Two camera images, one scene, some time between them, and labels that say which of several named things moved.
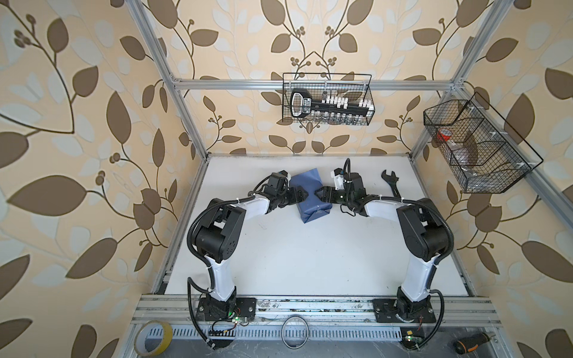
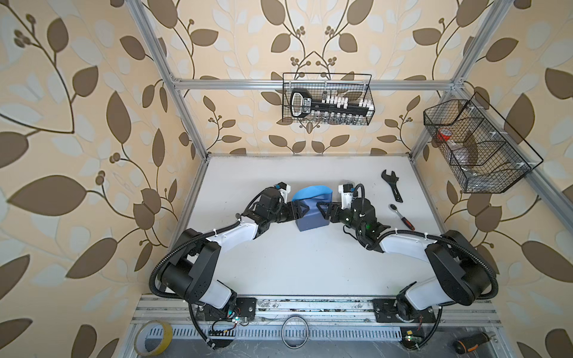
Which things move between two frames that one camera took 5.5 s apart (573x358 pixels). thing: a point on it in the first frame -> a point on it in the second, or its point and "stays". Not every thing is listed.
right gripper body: (345, 198) -> (346, 218)
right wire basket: (488, 154) stays
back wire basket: (328, 98) stays
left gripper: (301, 194) -> (296, 213)
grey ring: (307, 335) stays
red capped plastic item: (444, 134) stays
